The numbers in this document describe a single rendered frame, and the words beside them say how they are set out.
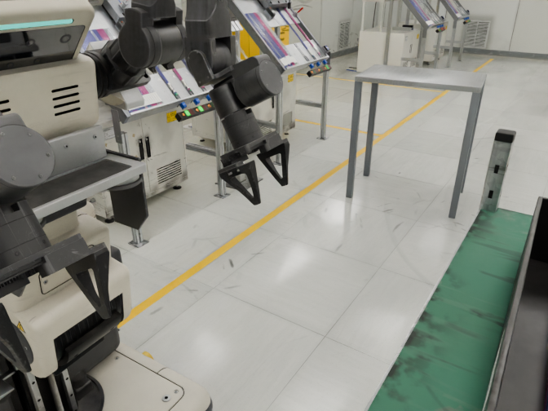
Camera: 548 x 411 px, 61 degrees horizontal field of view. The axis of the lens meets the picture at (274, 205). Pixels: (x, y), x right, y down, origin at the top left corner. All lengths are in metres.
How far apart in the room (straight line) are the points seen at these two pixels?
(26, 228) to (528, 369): 0.55
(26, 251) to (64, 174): 0.38
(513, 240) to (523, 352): 0.29
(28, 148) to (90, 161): 0.45
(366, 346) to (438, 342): 1.38
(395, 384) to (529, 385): 0.14
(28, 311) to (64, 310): 0.06
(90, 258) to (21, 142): 0.15
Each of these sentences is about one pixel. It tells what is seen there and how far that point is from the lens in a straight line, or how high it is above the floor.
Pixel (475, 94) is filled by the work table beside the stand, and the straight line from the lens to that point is 2.79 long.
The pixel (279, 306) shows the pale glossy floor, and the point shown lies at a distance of 2.14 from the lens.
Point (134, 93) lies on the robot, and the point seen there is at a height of 1.13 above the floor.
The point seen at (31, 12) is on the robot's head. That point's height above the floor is 1.30.
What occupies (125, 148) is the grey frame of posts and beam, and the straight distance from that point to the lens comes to 2.45.
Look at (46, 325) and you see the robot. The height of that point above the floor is 0.79.
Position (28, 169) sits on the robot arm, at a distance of 0.46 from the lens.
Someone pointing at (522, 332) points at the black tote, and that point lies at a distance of 0.65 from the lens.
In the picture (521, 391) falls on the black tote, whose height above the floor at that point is 0.96.
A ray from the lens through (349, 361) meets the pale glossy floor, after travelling 1.92.
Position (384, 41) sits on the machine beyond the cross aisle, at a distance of 6.94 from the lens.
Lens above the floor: 1.35
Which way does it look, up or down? 27 degrees down
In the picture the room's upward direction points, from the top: straight up
